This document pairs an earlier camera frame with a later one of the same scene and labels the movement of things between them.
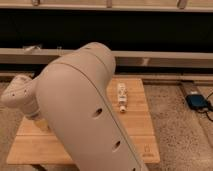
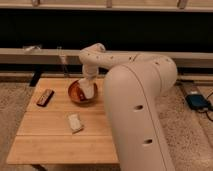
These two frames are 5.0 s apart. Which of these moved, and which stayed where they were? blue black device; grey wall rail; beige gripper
Moved: beige gripper
Stayed: grey wall rail; blue black device
